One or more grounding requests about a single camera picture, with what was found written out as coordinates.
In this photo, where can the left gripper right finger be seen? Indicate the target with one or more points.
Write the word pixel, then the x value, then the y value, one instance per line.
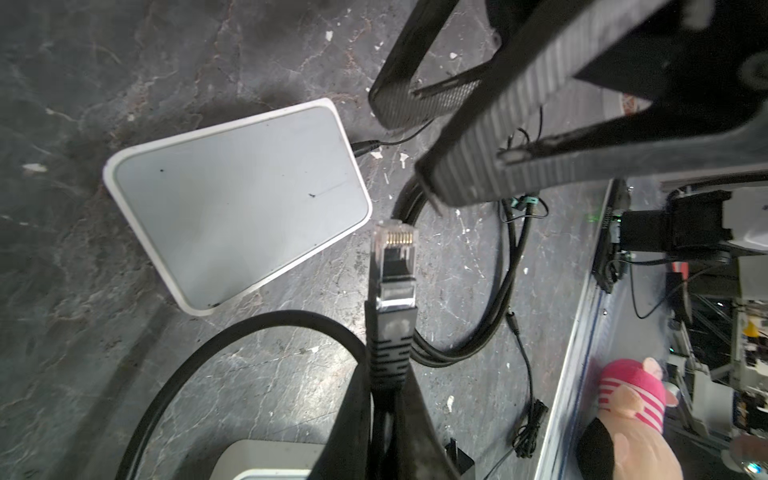
pixel 418 454

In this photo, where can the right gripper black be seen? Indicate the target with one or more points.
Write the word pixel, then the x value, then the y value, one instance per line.
pixel 701 65

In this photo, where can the pink striped cartoon doll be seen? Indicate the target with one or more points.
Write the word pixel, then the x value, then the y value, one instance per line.
pixel 625 440

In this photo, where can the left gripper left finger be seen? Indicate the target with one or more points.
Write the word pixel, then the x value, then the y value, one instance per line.
pixel 345 454

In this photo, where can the roll of tape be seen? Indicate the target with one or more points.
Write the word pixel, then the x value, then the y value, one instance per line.
pixel 618 104

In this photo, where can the black power adapter with plug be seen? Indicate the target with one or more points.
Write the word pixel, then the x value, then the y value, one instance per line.
pixel 361 148

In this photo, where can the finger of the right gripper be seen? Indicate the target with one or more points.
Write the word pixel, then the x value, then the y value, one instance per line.
pixel 437 59

